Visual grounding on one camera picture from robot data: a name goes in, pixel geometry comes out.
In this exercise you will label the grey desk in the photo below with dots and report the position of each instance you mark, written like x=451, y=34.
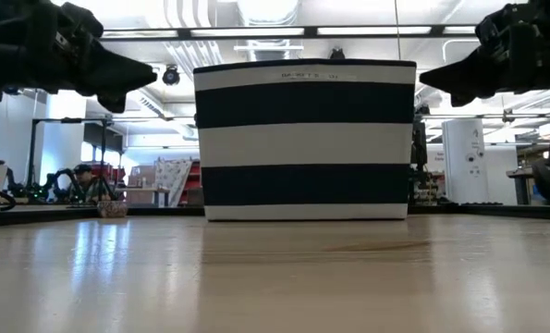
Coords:
x=519, y=173

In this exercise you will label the brown cardboard boxes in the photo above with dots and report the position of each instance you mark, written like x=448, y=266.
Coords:
x=140, y=176

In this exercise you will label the black equipment stand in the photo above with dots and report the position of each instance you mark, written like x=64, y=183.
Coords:
x=419, y=139

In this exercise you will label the red storage rack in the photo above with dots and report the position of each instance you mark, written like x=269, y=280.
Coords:
x=113, y=172
x=192, y=180

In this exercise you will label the black background robot arms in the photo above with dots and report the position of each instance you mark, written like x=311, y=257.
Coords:
x=64, y=182

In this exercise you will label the white patterned board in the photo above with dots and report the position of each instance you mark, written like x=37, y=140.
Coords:
x=173, y=176

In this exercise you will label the background table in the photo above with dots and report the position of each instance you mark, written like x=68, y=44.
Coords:
x=140, y=189

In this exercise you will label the black tripod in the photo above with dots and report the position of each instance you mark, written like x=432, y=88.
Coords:
x=102, y=185

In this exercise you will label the white cylindrical appliance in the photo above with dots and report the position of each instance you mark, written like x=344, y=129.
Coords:
x=464, y=185

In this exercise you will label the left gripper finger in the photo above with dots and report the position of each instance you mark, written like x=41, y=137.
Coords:
x=122, y=65
x=126, y=83

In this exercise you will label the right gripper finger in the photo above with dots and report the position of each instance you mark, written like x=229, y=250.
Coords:
x=457, y=67
x=455, y=84

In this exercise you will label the black background rig frame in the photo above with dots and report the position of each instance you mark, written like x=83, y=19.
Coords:
x=66, y=120

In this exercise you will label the navy white striped fabric basket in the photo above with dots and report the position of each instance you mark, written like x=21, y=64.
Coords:
x=302, y=102

